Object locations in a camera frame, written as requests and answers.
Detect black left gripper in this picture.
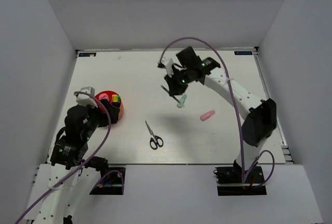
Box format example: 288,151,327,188
83,97,120,139

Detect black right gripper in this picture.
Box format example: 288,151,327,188
164,68,192,97

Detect pink glue stick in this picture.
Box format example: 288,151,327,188
99,93,109,101

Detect yellow cap black highlighter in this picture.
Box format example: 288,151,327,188
112,94,117,103

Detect green ink pen refill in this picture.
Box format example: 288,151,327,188
160,85,184,105

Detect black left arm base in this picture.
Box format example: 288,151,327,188
86,157,126,195

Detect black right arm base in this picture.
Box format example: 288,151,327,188
213,166,267,197

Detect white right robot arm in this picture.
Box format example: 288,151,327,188
158,47,277,183

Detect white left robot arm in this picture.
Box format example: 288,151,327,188
35,92,123,223

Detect orange round organizer container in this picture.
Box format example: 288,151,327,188
95,91,124,128

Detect green translucent stapler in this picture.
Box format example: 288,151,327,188
177,94,187,108

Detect blue label sticker right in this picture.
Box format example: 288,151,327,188
234,51,253,55

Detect blue label sticker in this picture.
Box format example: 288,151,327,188
234,51,253,55
78,52,96,57

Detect pink translucent stapler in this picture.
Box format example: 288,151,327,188
200,110,215,121

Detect blue label sticker left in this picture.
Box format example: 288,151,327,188
78,52,96,57

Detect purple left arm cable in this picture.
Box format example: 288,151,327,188
15,91,124,224

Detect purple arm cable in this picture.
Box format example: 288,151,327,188
15,91,124,224
160,37,275,183

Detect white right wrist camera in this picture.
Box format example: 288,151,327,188
157,57,174,78

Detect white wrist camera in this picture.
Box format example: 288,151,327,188
75,86,97,108
157,57,174,78

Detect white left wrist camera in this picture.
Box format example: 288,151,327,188
75,86,97,108

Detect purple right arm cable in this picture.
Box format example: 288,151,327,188
160,37,275,183

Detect black handled scissors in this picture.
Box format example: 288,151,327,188
145,121,164,150

